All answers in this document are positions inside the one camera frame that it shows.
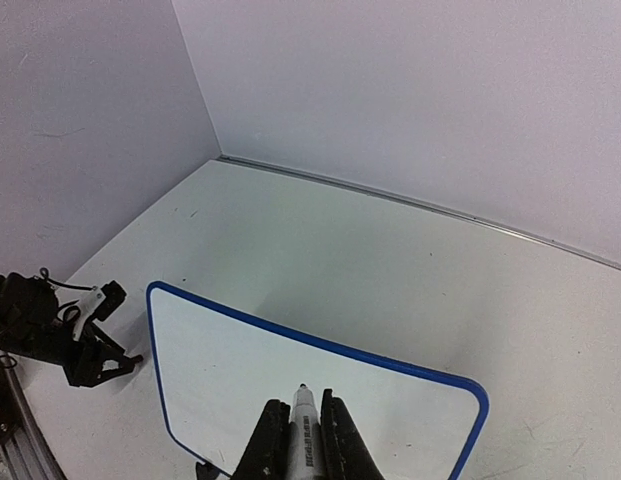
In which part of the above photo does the whiteboard marker pen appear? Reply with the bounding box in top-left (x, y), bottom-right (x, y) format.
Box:
top-left (286, 384), bottom-right (328, 480)

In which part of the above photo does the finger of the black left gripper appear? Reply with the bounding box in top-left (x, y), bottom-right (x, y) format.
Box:
top-left (89, 352), bottom-right (143, 386)
top-left (84, 320), bottom-right (125, 358)

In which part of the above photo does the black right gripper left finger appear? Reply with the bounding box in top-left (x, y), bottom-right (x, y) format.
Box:
top-left (232, 399), bottom-right (291, 480)

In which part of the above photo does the aluminium front rail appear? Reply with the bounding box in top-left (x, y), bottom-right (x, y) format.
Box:
top-left (0, 352), bottom-right (66, 480)

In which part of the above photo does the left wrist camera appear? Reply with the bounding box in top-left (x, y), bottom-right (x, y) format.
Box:
top-left (72, 281), bottom-right (127, 342)

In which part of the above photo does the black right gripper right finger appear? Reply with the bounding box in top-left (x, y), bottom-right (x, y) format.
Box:
top-left (320, 389), bottom-right (384, 480)

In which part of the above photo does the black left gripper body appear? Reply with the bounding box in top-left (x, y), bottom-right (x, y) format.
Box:
top-left (0, 272), bottom-right (98, 387)

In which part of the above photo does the blue framed whiteboard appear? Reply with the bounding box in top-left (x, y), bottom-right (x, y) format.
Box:
top-left (146, 281), bottom-right (489, 479)

